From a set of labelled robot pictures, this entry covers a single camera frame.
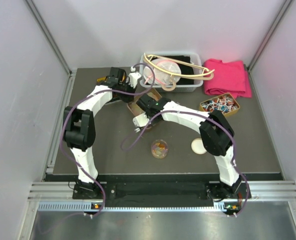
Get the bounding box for gold tin pastel gummies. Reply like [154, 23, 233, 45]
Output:
[127, 88, 162, 117]

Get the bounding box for clear round container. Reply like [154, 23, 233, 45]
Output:
[151, 139, 169, 159]

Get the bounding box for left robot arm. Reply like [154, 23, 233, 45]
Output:
[62, 67, 141, 199]

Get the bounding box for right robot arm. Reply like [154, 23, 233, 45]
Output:
[133, 94, 242, 199]

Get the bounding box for gold tin wrapped candies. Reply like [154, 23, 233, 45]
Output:
[199, 93, 240, 117]

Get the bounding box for gold tin colourful gummies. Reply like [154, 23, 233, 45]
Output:
[96, 75, 126, 85]

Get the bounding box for round white mesh bag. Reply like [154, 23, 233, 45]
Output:
[143, 57, 182, 86]

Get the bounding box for black cloth in basket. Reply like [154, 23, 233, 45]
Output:
[157, 55, 194, 75]

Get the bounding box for grey plastic basket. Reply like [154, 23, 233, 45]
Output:
[139, 52, 204, 94]

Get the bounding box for white round lid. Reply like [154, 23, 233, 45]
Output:
[191, 138, 207, 155]

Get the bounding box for wooden clothes hanger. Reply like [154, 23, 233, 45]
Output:
[139, 53, 215, 93]

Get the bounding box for pink cloth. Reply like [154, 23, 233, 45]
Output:
[203, 58, 252, 98]

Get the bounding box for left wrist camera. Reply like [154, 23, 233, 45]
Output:
[128, 66, 142, 89]

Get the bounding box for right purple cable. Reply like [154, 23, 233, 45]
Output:
[120, 110, 251, 217]

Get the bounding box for purple cable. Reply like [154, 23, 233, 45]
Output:
[36, 62, 156, 233]
[120, 110, 251, 217]

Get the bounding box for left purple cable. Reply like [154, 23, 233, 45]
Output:
[36, 62, 156, 233]

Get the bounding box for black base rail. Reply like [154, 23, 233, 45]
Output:
[72, 173, 251, 208]

